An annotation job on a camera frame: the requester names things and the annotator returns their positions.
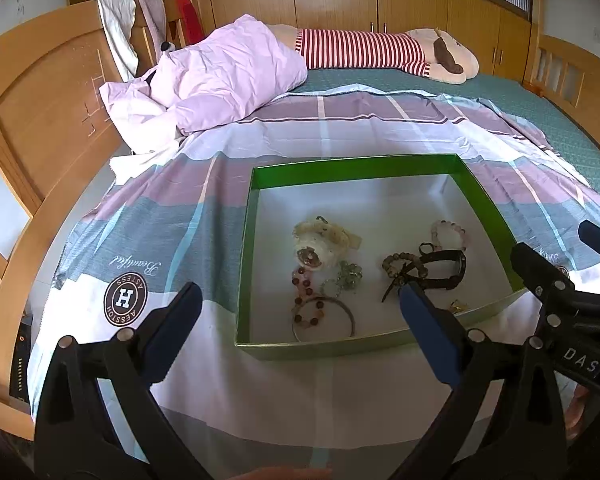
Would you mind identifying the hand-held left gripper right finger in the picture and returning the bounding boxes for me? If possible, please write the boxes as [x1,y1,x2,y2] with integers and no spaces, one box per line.
[390,282,568,480]

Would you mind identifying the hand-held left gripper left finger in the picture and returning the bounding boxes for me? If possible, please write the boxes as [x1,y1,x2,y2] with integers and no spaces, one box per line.
[32,281,216,480]

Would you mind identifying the dark brown bead bracelet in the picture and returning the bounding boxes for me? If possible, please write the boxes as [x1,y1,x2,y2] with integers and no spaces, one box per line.
[381,251,429,282]

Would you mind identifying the silver bangle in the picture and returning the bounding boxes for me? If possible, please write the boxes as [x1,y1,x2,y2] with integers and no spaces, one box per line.
[291,296,357,344]

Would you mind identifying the pink bead bracelet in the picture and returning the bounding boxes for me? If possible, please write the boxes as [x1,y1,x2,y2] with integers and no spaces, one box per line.
[429,219,467,252]

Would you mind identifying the green crystal bracelet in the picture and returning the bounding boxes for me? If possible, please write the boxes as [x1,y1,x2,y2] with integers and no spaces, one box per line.
[321,261,365,297]

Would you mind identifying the red bead bracelet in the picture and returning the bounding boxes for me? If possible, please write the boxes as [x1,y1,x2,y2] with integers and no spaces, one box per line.
[291,266,327,330]

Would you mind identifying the green cardboard box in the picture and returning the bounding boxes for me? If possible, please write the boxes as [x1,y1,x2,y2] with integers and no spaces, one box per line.
[234,154,527,361]

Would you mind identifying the white shell jewelry piece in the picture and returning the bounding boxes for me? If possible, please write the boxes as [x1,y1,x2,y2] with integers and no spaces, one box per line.
[293,216,363,272]

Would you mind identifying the person's right hand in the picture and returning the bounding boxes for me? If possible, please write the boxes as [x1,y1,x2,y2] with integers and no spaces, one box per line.
[564,384,590,442]

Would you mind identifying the person's left hand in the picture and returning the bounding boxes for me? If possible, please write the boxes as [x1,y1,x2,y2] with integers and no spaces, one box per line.
[229,466,334,480]

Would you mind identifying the black wrist watch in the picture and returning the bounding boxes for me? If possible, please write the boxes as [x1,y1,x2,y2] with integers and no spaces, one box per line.
[381,249,468,304]

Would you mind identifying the plaid bed sheet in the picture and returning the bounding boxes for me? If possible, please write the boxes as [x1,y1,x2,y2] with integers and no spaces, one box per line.
[29,85,600,480]

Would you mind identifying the black electronic device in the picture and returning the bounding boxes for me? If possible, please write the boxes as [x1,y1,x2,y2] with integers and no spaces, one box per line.
[7,310,36,408]

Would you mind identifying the wooden footboard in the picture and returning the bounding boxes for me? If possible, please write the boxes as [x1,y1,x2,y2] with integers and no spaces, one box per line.
[524,34,600,128]

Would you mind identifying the wooden headboard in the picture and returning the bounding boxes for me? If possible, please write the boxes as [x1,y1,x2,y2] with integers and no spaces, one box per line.
[0,0,161,261]

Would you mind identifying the pink pillow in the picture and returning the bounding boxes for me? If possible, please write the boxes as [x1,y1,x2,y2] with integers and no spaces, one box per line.
[99,14,309,156]

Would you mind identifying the striped plush toy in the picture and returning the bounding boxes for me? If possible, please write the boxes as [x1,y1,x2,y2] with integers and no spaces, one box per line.
[270,26,481,86]

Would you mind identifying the white cloth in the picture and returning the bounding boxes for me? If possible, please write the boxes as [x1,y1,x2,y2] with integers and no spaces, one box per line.
[95,0,142,83]

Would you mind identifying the red chair back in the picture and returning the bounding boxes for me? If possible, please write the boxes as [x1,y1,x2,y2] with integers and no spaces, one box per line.
[174,0,205,47]

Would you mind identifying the pink cloth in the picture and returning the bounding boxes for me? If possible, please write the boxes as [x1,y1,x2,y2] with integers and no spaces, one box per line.
[134,0,170,53]

